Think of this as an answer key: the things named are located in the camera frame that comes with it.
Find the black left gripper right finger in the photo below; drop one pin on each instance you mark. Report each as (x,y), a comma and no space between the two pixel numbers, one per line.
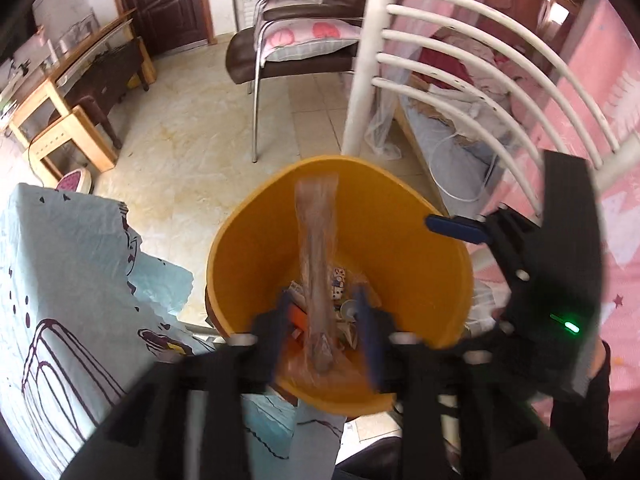
(465,411)

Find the person's right hand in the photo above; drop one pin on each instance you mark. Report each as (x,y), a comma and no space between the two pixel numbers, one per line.
(598,358)

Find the purple white vibration platform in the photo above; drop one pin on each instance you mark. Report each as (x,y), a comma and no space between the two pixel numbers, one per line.
(78,180)

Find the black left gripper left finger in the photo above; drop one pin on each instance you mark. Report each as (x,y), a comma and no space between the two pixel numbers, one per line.
(184,419)

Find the light blue patterned tablecloth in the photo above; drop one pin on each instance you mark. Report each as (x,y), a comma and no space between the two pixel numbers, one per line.
(84,314)

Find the wooden desk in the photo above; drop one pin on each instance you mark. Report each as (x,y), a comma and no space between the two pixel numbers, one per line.
(51,87)

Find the pink patterned cushion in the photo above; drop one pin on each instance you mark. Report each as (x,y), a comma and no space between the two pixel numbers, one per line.
(296,39)

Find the yellow trash bucket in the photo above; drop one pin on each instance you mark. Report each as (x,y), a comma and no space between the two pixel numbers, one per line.
(423,280)

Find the dark brown entrance door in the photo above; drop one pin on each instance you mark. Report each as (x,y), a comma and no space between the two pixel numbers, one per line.
(170,26)

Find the black sleeve forearm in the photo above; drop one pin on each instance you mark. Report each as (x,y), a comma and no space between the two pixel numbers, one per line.
(582,427)

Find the dark piano bench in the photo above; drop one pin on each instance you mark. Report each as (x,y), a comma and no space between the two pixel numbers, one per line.
(105,84)

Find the white metal bed headboard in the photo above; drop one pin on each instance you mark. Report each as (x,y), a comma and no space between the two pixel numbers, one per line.
(483,97)

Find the dark brown armchair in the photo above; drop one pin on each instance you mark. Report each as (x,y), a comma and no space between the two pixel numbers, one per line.
(242,60)

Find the clear plastic wrapper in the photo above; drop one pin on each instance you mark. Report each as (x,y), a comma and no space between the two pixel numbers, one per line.
(314,206)

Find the pink bed curtain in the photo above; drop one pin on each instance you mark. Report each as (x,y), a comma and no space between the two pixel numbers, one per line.
(594,39)

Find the orange cardboard box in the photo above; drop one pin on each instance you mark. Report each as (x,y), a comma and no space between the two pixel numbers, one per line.
(299,323)

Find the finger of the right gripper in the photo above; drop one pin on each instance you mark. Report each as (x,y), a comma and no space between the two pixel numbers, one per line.
(458,228)

